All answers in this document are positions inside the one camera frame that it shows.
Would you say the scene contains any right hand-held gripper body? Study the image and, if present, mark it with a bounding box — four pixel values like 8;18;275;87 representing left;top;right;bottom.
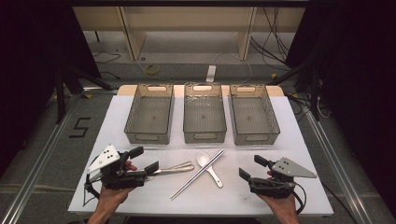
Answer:
247;156;318;200

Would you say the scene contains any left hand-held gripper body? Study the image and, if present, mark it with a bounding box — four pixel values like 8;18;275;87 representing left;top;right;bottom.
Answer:
85;144;149;191

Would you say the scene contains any silver metal utensil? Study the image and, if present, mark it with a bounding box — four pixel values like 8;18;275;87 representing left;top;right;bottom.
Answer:
148;164;196;182
160;161;194;172

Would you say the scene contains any smoky clear plastic basket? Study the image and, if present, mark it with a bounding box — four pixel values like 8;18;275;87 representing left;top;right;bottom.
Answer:
123;82;176;146
228;83;281;147
182;81;228;145

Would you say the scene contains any white ceramic spoon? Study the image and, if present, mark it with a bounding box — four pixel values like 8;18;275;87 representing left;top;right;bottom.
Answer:
195;151;225;189

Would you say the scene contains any person's left hand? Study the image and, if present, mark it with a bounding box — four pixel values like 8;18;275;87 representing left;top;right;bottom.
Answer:
98;160;138;206

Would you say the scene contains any person's right hand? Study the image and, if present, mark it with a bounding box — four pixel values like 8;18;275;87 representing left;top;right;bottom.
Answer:
257;169;299;217

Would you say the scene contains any yellow tape roll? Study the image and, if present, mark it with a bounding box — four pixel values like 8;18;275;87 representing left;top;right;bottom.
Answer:
145;63;162;77

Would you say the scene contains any black metal stand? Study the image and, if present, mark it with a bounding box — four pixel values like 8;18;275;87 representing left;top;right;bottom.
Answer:
266;57;322;121
54;65;114;125

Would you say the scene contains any white power strip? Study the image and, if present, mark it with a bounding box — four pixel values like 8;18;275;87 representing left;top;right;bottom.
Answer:
205;63;218;84

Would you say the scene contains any black curtain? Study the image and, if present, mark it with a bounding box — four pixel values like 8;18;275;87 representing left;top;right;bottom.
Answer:
0;0;102;176
284;0;396;216

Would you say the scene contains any light wooden shelf unit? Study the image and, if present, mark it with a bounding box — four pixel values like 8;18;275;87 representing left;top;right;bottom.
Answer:
72;6;306;63

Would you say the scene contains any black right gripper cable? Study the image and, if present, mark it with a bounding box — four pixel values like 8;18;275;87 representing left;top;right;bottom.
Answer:
291;181;308;217

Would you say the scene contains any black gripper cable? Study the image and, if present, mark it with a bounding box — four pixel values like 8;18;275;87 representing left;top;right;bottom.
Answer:
291;181;308;217
82;172;102;208

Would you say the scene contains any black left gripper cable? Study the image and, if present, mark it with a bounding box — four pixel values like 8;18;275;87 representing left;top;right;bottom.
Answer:
82;172;102;208

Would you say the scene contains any aluminium floor rail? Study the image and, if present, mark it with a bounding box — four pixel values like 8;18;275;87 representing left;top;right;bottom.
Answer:
303;106;375;224
0;92;87;224

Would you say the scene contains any white cable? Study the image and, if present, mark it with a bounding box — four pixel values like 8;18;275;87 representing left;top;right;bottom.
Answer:
214;50;254;86

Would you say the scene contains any thin black floor cable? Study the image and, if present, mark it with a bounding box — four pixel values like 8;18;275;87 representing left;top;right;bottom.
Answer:
92;50;122;65

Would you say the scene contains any bundle of black cables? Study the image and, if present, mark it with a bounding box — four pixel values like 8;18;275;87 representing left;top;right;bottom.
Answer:
249;6;292;71

